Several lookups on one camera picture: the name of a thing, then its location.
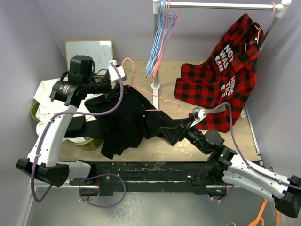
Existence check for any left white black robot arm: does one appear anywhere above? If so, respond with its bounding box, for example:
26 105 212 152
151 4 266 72
16 55 111 187

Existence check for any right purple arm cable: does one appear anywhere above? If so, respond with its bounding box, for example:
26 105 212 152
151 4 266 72
204 101 301 191

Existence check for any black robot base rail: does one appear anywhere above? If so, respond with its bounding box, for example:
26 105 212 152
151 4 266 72
70 161 231 198

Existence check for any small whiteboard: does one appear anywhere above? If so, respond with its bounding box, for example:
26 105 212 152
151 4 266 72
65 40 113 76

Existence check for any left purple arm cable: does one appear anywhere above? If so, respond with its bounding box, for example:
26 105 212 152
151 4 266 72
30 61 125 203

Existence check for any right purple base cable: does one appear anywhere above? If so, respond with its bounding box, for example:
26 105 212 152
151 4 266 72
209 185 236 203

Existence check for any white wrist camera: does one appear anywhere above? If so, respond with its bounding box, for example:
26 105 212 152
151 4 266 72
190 107 206 128
108 60 127 87

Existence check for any olive green laundry basket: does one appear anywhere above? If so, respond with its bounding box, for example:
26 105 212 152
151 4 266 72
30 101 103 151

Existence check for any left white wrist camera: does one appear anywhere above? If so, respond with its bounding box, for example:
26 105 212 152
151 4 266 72
108 60 127 87

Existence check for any orange plastic hanger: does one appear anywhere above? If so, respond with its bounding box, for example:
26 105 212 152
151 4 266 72
249 199 281 226

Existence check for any pink wire hanger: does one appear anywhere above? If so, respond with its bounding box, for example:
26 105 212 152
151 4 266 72
151 0 179 79

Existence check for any blue wire hanger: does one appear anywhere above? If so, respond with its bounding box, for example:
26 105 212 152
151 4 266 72
146 0 179 78

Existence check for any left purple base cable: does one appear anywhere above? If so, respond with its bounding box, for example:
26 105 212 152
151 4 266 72
79 173 127 208

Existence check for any white cloth in basket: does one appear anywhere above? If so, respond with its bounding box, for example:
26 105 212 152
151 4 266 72
33 78 102 144

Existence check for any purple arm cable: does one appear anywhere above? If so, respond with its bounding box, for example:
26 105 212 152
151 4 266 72
30 61 125 203
204 101 301 191

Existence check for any pink wire hanger taken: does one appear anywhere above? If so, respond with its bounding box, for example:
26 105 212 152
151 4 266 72
121 57 180 112

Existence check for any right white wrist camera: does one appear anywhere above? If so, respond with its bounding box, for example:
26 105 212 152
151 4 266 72
190 107 206 128

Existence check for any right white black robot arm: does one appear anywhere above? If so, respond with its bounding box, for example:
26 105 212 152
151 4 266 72
160 124 301 218

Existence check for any white metal clothes rack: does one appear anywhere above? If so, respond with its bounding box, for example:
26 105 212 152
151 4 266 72
146 0 292 109

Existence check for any red black plaid shirt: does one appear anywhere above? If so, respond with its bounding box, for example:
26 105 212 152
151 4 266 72
174 14 264 133

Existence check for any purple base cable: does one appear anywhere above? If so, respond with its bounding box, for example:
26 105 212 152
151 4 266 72
209 185 236 203
79 173 127 208

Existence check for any pink hanger holding plaid shirt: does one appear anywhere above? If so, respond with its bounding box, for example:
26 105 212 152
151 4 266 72
244 2 278 52

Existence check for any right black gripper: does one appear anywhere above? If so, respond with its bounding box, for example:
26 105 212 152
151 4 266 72
159 116 208 154

